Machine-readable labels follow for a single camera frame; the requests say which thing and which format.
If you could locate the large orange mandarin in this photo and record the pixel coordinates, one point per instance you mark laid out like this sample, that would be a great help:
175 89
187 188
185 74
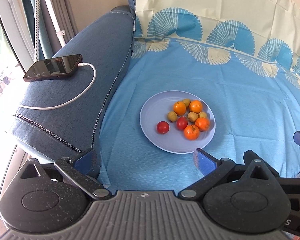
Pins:
203 124

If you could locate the orange mandarin with stem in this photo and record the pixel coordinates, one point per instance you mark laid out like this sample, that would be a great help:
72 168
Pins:
191 132

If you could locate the blue denim sofa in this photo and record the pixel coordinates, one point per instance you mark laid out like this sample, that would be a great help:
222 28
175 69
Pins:
62 118

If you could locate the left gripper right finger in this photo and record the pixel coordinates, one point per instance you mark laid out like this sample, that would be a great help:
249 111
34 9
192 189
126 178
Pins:
215 172

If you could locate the light purple plate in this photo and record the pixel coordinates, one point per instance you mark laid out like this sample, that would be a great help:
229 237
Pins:
156 108

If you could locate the small red tomato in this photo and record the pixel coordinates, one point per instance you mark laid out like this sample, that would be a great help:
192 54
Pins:
163 127

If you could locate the black smartphone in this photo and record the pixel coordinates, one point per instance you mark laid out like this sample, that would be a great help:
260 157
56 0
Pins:
53 68

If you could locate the small orange kumquat front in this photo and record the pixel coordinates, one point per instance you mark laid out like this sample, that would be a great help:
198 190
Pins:
195 106

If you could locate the yellow-brown longan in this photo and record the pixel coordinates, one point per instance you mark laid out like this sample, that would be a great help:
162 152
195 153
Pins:
192 117
172 116
202 115
186 102

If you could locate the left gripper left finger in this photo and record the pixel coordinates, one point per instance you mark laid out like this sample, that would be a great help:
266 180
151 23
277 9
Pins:
75 171

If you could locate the grey curtain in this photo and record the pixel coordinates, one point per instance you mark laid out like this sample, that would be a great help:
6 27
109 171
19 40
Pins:
63 20

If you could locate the small orange kumquat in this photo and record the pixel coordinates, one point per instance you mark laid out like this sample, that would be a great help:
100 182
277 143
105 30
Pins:
179 108
195 106

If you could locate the large red tomato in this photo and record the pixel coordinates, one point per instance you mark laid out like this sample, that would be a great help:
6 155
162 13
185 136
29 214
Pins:
181 123

